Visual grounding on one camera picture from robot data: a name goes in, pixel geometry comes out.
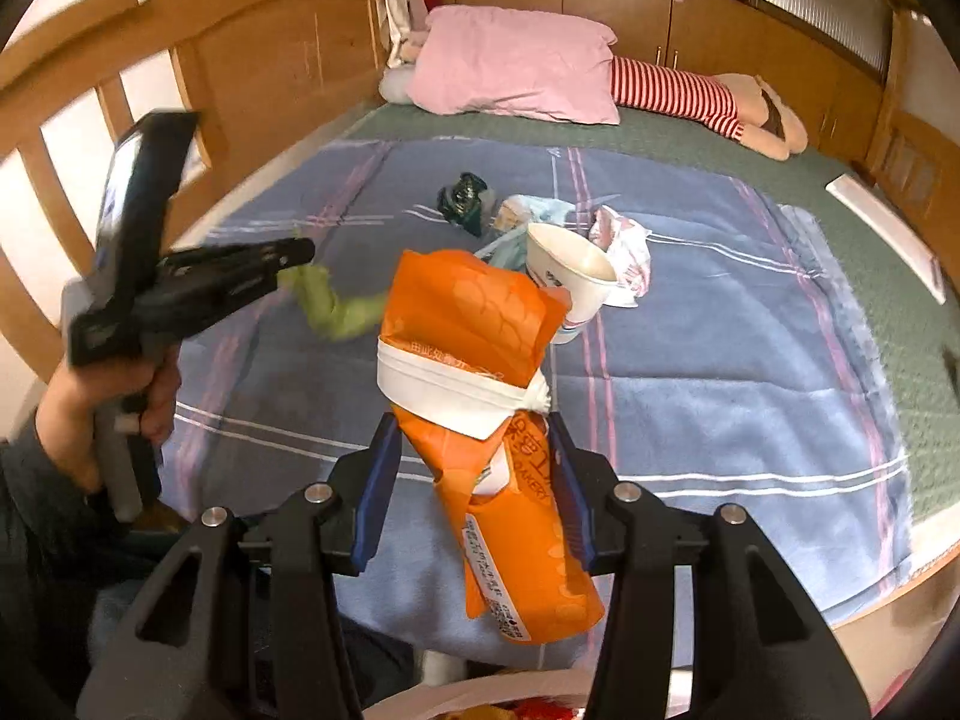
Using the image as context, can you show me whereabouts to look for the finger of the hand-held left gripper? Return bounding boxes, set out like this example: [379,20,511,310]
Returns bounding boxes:
[146,270,282,317]
[157,237,317,282]

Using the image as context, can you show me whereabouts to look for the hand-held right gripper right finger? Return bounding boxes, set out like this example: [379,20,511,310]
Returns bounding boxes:
[547,411,852,720]

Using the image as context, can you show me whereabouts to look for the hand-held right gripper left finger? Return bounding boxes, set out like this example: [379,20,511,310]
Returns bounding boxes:
[75,411,406,720]

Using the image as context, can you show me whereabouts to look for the white bin with clear bag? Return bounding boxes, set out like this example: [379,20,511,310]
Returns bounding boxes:
[360,649,601,720]

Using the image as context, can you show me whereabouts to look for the orange bread packet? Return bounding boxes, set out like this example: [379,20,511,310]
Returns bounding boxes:
[373,249,607,646]

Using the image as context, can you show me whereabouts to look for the person's left forearm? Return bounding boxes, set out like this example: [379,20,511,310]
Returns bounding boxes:
[0,420,177,691]

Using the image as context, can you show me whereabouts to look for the person's left hand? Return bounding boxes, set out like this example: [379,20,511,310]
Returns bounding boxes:
[34,345,182,492]

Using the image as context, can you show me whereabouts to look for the blue checked blanket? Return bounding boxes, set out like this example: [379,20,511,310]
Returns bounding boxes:
[161,136,912,672]

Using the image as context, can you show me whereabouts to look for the dark green crumpled wrapper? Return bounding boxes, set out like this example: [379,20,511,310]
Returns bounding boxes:
[437,172,490,235]

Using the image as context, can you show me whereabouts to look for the white plush toy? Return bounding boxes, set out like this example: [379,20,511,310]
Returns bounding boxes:
[379,30,432,104]

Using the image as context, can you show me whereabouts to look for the white paper cup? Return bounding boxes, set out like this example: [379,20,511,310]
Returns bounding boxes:
[525,221,620,346]

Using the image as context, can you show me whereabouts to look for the blue face mask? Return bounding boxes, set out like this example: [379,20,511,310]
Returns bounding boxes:
[480,195,571,272]

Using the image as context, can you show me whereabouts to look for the crumpled pink white wrapper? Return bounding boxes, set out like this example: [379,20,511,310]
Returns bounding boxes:
[589,204,652,308]

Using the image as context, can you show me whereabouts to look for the white hanging cloth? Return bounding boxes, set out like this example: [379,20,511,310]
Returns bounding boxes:
[384,0,421,68]

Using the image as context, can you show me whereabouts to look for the pink pillow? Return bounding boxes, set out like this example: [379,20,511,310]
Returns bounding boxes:
[405,4,622,125]

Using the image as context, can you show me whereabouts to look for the green patterned bed mat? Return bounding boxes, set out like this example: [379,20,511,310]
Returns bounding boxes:
[341,101,960,522]

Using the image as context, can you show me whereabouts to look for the white flat board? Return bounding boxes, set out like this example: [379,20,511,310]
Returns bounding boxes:
[825,172,947,305]

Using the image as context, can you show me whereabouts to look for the striped plush toy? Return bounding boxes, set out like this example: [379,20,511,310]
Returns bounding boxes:
[609,56,809,162]

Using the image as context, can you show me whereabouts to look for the wooden bunk bed frame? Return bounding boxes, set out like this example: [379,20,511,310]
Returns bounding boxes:
[0,0,960,683]

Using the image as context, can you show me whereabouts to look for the wooden wall cabinet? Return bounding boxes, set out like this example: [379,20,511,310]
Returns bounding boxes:
[431,0,886,166]

